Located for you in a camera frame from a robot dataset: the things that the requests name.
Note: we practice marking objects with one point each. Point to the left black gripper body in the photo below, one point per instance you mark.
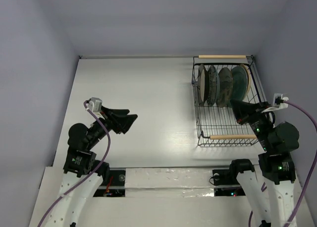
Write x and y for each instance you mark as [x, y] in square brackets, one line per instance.
[110, 123]

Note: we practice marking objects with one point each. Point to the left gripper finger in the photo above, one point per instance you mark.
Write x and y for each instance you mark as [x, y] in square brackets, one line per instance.
[117, 112]
[125, 122]

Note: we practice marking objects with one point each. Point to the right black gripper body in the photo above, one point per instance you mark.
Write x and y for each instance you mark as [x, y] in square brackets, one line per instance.
[251, 114]

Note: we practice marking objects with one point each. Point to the dark reindeer pattern plate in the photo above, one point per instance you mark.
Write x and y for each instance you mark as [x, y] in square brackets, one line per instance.
[226, 87]

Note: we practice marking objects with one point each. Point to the teal glazed plate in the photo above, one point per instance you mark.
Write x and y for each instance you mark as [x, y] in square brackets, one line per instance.
[239, 83]

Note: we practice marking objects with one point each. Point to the beige wooden plate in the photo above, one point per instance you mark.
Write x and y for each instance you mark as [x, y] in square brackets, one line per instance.
[248, 79]

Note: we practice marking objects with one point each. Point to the black wire dish rack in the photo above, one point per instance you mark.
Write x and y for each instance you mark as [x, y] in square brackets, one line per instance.
[217, 127]

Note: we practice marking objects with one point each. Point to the blue floral white plate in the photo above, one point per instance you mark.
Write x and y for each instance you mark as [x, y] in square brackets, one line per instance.
[214, 86]

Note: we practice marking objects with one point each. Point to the brown rimmed cream plate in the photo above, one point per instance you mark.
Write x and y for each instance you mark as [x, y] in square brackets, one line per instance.
[203, 84]

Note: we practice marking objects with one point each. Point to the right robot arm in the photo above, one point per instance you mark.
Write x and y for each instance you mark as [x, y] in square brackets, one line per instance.
[276, 164]

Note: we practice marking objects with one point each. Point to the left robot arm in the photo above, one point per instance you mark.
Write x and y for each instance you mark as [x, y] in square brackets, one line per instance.
[82, 172]

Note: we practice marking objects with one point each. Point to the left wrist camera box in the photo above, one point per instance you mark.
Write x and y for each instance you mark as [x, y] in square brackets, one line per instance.
[94, 105]

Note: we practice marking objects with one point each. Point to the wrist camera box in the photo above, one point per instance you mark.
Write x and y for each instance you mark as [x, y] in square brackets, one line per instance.
[278, 103]
[94, 105]

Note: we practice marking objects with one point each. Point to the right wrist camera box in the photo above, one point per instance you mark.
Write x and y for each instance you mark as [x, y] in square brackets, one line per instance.
[278, 103]

